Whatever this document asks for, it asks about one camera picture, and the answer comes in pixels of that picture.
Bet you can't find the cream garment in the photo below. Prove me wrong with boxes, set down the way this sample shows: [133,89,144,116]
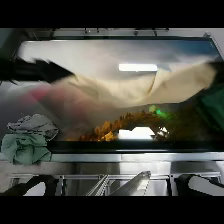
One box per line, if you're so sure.
[16,41,222,110]

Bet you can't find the grey garment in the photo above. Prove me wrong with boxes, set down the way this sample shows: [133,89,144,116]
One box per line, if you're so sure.
[6,113,60,142]

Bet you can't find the pale green garment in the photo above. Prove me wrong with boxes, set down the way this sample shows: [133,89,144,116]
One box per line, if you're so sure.
[0,133,53,166]

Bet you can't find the dark green garment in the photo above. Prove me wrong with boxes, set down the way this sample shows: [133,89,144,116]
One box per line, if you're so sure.
[195,87,224,135]

